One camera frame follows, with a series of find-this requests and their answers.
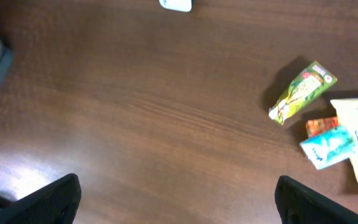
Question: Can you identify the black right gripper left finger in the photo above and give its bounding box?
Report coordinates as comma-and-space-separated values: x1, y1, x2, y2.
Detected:
0, 173, 81, 224

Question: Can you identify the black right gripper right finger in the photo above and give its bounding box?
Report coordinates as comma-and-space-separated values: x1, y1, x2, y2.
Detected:
275, 175, 358, 224

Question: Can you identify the teal tissue pack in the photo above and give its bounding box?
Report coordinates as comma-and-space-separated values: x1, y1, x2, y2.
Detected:
300, 125, 356, 170

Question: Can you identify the orange tissue pack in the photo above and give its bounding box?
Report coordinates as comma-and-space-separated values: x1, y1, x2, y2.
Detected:
306, 116, 340, 138

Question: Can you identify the green juice carton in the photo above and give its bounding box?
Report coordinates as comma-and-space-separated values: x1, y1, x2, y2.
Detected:
268, 61, 337, 125

